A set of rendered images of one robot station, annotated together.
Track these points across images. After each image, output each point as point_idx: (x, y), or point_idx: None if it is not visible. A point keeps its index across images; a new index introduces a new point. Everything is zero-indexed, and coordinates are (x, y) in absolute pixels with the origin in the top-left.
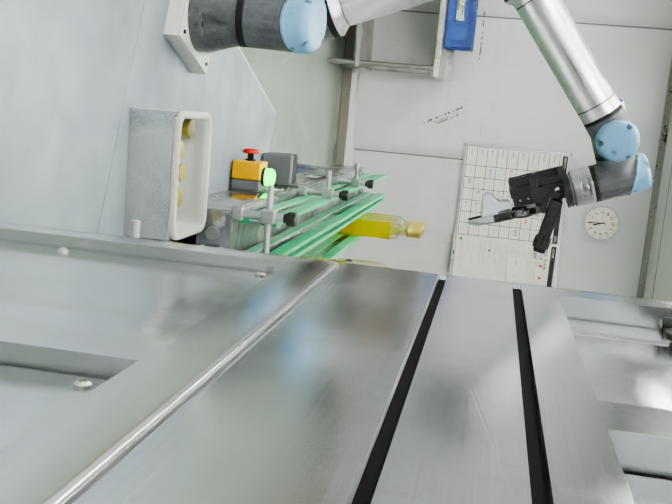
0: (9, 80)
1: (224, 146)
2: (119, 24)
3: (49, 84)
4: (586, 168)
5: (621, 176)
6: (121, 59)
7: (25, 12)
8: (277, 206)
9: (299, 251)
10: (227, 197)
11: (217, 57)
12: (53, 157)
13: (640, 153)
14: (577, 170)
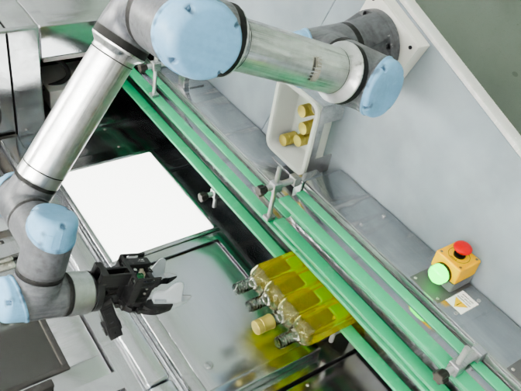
0: (230, 1)
1: (446, 214)
2: (301, 12)
3: (249, 15)
4: (70, 272)
5: None
6: None
7: None
8: (370, 260)
9: (338, 295)
10: (375, 219)
11: (445, 118)
12: None
13: (8, 281)
14: (79, 271)
